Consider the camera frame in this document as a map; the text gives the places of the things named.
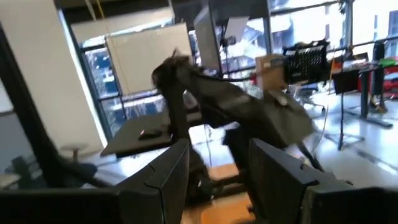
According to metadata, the grey desk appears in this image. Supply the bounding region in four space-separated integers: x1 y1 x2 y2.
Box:
99 111 203 159

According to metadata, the yellow cable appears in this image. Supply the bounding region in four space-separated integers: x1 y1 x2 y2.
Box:
310 46 336 153

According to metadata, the red object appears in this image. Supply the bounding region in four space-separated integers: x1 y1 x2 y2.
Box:
382 65 398 99

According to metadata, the small round stool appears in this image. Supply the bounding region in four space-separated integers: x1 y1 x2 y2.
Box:
58 142 90 162

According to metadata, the grey upright panel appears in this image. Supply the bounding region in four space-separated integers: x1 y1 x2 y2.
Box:
193 4 222 73

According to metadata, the black tripod stand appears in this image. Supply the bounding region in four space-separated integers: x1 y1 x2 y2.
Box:
323 77 366 152

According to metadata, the black mesh crate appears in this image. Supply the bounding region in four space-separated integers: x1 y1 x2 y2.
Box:
282 39 330 85

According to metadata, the beige board panel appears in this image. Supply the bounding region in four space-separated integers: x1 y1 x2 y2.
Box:
105 22 194 96

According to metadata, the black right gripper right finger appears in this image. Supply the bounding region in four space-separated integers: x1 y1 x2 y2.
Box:
248 138 321 224

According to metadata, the black standing desk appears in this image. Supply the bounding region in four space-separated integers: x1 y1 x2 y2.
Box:
332 60 394 129

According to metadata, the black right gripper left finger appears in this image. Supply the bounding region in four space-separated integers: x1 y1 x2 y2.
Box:
115 139 190 224

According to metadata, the black upright post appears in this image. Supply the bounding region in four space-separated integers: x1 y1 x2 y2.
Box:
0 26 105 189

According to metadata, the brown cardboard box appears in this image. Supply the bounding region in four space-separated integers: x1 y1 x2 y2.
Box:
255 54 289 91

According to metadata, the large window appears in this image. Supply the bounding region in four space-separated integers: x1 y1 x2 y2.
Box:
67 0 398 138

